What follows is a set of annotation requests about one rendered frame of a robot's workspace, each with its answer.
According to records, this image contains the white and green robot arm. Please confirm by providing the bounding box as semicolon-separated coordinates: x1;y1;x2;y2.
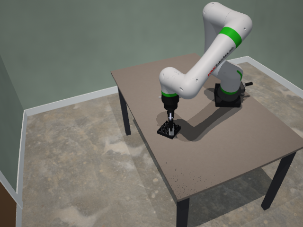
159;2;253;105

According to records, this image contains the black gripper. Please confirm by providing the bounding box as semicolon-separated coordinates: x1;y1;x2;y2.
164;104;178;135

